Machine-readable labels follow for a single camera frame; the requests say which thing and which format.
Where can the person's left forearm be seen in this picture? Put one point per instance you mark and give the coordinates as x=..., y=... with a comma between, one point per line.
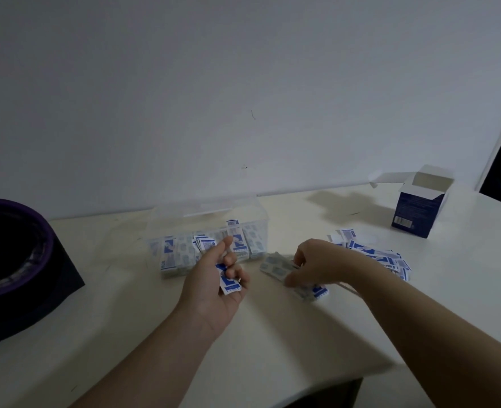
x=148, y=365

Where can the person's right thumb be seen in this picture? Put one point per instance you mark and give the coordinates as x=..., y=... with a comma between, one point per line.
x=300, y=258

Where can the person's right forearm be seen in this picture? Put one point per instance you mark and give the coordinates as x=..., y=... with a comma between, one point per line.
x=437, y=339

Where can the open blue cardboard box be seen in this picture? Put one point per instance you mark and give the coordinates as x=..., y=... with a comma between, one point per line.
x=416, y=210

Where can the row of bandage packets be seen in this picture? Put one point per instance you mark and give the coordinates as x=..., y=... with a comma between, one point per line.
x=178, y=250

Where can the pile of bandage packets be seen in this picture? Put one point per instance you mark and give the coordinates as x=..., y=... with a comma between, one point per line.
x=382, y=255

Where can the person's left thumb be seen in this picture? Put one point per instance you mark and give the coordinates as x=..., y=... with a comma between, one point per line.
x=218, y=250

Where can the person's left hand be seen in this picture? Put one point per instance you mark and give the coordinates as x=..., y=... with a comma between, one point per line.
x=203, y=288

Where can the clear plastic storage container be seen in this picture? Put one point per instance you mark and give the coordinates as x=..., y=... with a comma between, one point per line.
x=208, y=216

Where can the grey-backed bandage packet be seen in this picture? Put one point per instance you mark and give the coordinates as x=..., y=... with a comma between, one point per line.
x=276, y=267

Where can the black purple round appliance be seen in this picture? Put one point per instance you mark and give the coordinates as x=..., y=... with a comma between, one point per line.
x=16, y=267

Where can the person's right hand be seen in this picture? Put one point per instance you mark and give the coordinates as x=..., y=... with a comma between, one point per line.
x=327, y=263

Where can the blue white bandage packet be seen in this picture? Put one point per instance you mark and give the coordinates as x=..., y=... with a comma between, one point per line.
x=229, y=287
x=316, y=292

